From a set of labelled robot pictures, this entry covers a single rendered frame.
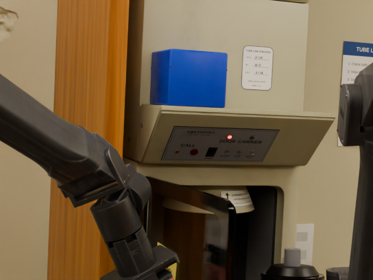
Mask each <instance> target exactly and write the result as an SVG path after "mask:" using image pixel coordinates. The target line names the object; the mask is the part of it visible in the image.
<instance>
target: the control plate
mask: <svg viewBox="0 0 373 280"><path fill-rule="evenodd" d="M279 131H280V130H279V129H248V128H218V127H187V126H174V128H173V130H172V133H171V135H170V138H169V140H168V143H167V146H166V148H165V150H164V153H163V156H162V158H161V161H220V162H263V160H264V158H265V156H266V154H267V153H268V151H269V149H270V147H271V145H272V143H273V142H274V140H275V138H276V136H277V135H278V133H279ZM228 135H232V136H233V137H232V138H231V139H227V136H228ZM250 136H255V138H254V139H253V140H250V139H249V137H250ZM209 147H216V148H218V149H217V151H216V153H215V155H214V156H213V157H206V156H205V155H206V153H207V151H208V149H209ZM176 149H179V150H180V153H174V151H175V150H176ZM192 149H197V150H198V154H196V155H191V154H190V151H191V150H192ZM226 150H229V154H226V153H224V152H225V151H226ZM239 150H241V151H242V153H241V154H238V153H237V151H239ZM250 151H255V152H254V154H253V155H251V154H250Z"/></svg>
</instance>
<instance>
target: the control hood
mask: <svg viewBox="0 0 373 280"><path fill-rule="evenodd" d="M335 119H336V115H334V113H318V112H297V111H274V110H261V109H237V108H208V107H184V106H163V105H153V104H142V106H140V112H139V136H138V161H139V162H140V163H157V164H228V165H263V166H305V165H307V163H308V161H309V160H310V158H311V157H312V155H313V154H314V152H315V151H316V149H317V147H318V146H319V144H320V143H321V141H322V139H323V138H324V136H325V135H326V133H327V131H328V130H329V128H330V127H331V125H332V124H333V122H334V120H335ZM174 126H187V127H218V128H248V129H279V130H280V131H279V133H278V135H277V136H276V138H275V140H274V142H273V143H272V145H271V147H270V149H269V151H268V153H267V154H266V156H265V158H264V160H263V162H220V161H161V158H162V156H163V153H164V150H165V148H166V146H167V143H168V140H169V138H170V135H171V133H172V130H173V128H174Z"/></svg>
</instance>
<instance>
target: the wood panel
mask: <svg viewBox="0 0 373 280"><path fill-rule="evenodd" d="M128 18H129V0H58V4H57V34H56V62H55V78H54V107H53V112H54V113H55V114H56V115H58V116H60V117H61V118H63V119H65V120H66V121H68V122H70V123H72V124H75V125H78V126H81V127H83V128H85V129H86V130H88V131H89V132H90V133H94V132H96V133H97V134H99V135H100V136H101V137H103V138H104V139H105V140H107V141H108V142H109V143H110V144H111V145H112V146H113V147H114V148H115V149H116V150H117V151H118V152H119V154H120V156H121V158H123V133H124V107H125V82H126V68H127V43H128ZM97 200H98V199H96V200H95V201H92V202H89V203H87V204H84V205H82V206H79V207H76V208H74V206H73V204H72V202H71V201H70V199H69V197H68V198H65V197H64V195H63V193H62V191H61V189H60V188H58V187H57V181H56V180H54V179H53V178H51V194H50V209H49V238H48V267H47V280H100V278H101V277H102V276H104V275H106V274H108V273H109V272H111V271H113V270H115V269H116V267H115V265H114V263H113V260H112V258H111V256H110V254H109V252H108V249H107V246H106V245H105V243H104V240H103V238H102V235H101V233H100V231H99V229H98V226H97V224H96V222H95V220H94V218H93V215H92V213H91V211H90V207H91V206H92V205H93V204H94V203H95V202H96V201H97Z"/></svg>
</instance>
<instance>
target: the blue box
mask: <svg viewBox="0 0 373 280"><path fill-rule="evenodd" d="M227 62H228V54H227V53H222V52H208V51H194V50H186V49H166V50H162V51H156V52H153V53H152V67H151V68H150V69H151V80H150V104H153V105H163V106H184V107H208V108H224V107H225V95H226V74H227Z"/></svg>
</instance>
